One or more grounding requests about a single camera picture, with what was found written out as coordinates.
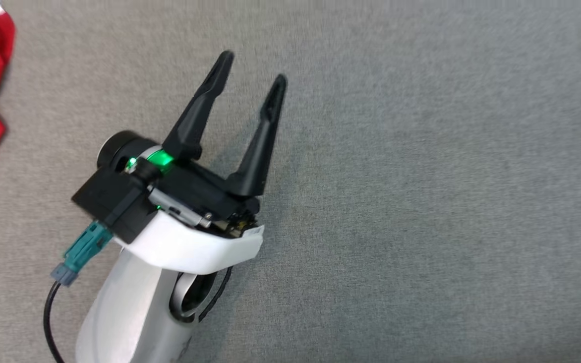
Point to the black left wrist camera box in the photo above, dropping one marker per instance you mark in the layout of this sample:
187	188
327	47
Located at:
111	201

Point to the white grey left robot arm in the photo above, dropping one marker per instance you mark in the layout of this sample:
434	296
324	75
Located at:
124	312

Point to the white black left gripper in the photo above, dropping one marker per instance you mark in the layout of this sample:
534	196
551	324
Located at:
194	247

